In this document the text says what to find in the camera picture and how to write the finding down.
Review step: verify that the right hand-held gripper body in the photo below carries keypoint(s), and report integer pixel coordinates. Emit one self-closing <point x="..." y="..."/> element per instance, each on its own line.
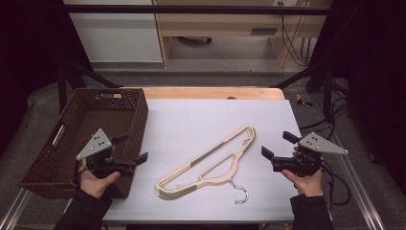
<point x="319" y="144"/>

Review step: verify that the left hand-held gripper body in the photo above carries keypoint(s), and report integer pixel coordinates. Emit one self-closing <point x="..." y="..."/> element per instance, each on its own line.
<point x="95" y="143"/>

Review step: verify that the brown woven plastic basket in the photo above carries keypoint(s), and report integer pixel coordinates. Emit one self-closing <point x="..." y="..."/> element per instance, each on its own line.
<point x="79" y="127"/>

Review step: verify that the person's right hand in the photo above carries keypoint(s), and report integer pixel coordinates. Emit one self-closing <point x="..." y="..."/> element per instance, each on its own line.
<point x="308" y="185"/>

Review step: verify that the person's left hand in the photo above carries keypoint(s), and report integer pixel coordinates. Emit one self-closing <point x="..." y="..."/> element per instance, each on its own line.
<point x="94" y="187"/>

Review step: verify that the yellow and black tool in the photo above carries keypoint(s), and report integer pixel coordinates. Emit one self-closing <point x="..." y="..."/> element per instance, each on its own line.
<point x="301" y="100"/>

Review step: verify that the white paper sheet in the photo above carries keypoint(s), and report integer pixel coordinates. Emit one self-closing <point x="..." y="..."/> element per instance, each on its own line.
<point x="198" y="127"/>

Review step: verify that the white cabinet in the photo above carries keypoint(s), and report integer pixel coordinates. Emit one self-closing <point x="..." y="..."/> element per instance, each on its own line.
<point x="116" y="35"/>

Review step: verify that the light wooden desk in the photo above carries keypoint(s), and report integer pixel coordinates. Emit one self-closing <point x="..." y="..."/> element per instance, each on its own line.
<point x="223" y="24"/>

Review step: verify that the black metal crossbar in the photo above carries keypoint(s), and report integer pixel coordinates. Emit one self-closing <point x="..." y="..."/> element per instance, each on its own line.
<point x="191" y="9"/>

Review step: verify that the aluminium frame rail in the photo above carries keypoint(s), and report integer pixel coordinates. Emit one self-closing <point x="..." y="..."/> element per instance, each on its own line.
<point x="351" y="172"/>
<point x="14" y="209"/>

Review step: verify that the black metal frame strut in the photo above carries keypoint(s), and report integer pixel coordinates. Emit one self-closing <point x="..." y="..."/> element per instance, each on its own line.
<point x="92" y="76"/>
<point x="303" y="74"/>

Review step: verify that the white wall socket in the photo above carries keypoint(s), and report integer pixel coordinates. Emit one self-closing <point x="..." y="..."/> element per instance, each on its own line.
<point x="285" y="2"/>

